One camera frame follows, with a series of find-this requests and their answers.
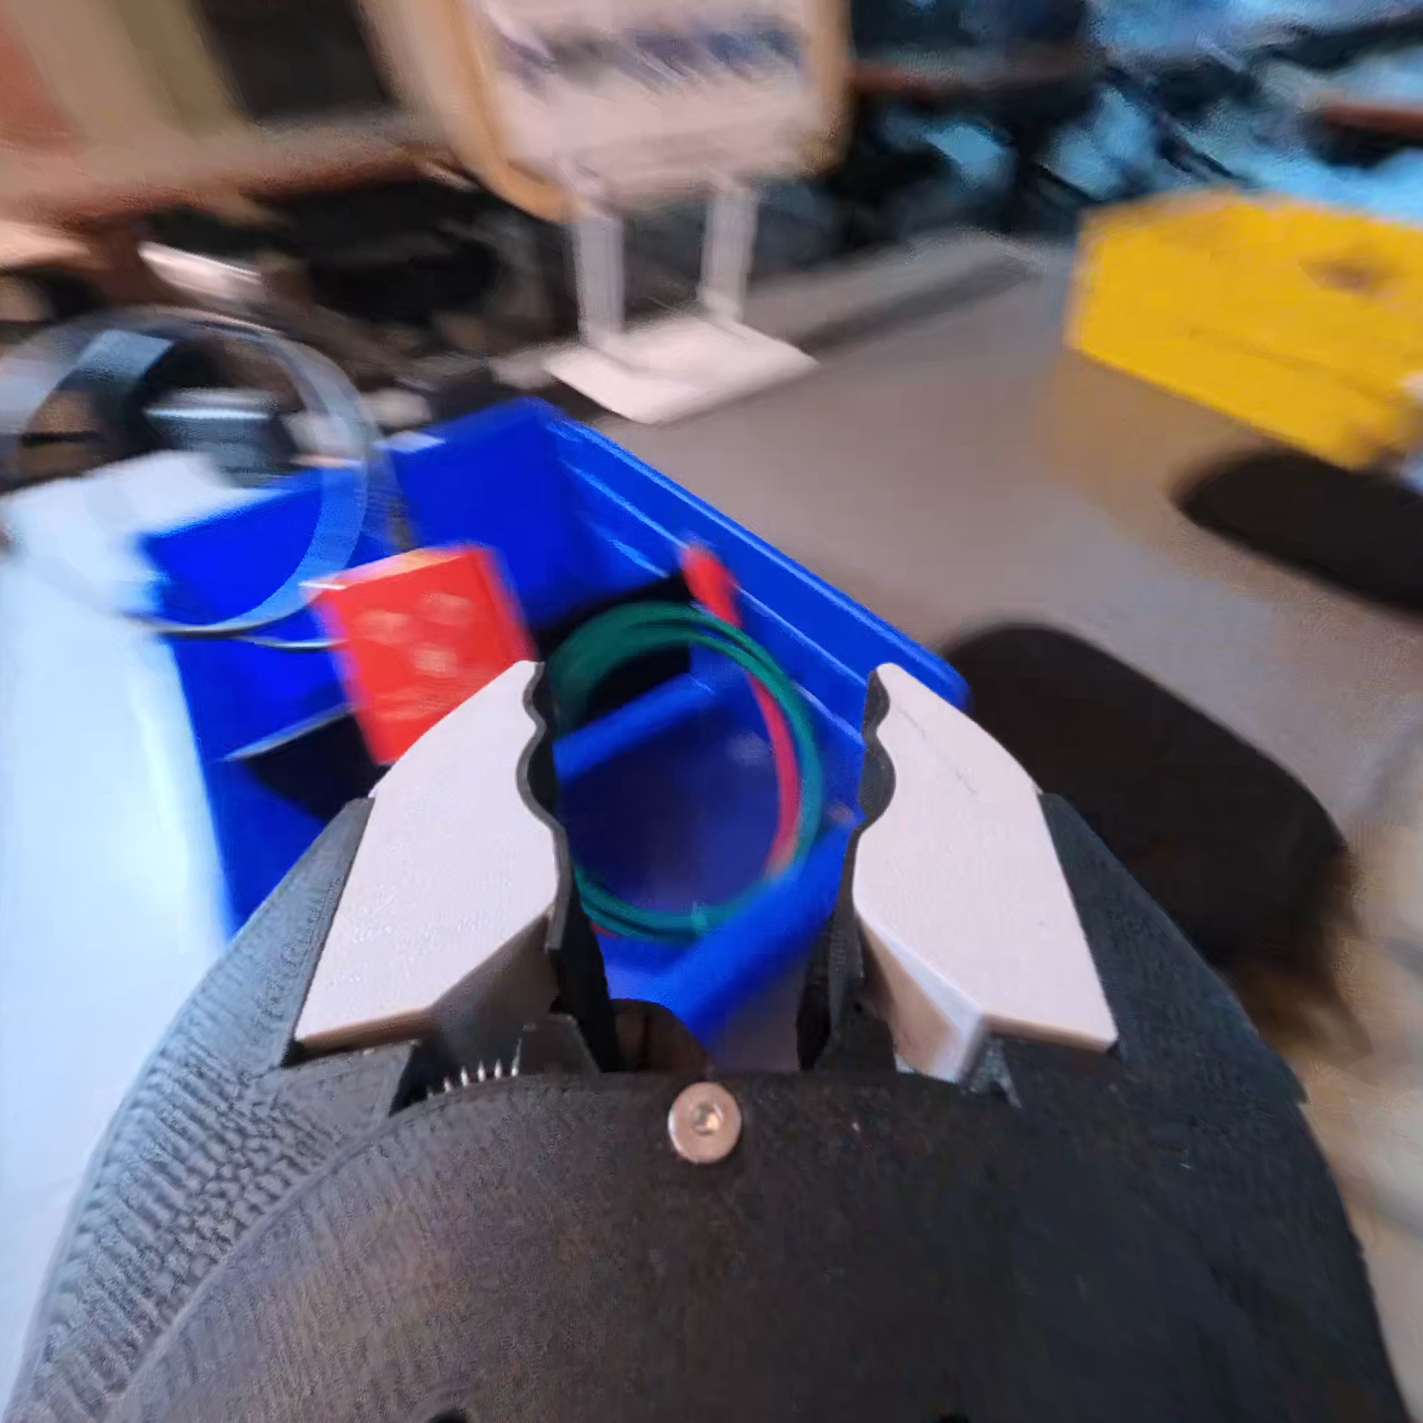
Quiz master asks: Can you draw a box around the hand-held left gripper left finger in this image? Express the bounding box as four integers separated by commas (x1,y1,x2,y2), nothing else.
291,661,564,1056

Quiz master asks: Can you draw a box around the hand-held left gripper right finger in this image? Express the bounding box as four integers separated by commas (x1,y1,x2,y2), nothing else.
850,664,1119,1083

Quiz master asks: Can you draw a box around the red ethernet splitter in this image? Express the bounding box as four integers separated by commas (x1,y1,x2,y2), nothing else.
313,542,537,766

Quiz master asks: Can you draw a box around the green ethernet cable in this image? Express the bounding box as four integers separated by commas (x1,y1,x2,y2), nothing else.
547,603,826,944

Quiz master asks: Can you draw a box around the red ethernet cable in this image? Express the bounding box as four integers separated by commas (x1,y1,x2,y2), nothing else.
676,539,811,883

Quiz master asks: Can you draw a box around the blue plastic bin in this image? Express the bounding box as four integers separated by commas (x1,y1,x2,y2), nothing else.
139,398,970,1071

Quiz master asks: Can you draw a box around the yellow plastic bin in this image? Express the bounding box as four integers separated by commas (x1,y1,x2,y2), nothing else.
1064,190,1423,470

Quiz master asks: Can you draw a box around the grey desk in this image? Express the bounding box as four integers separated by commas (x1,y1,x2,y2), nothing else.
489,239,1423,1225

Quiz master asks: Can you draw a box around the instruction sign on white stand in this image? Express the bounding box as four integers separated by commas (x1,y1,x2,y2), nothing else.
367,0,852,424

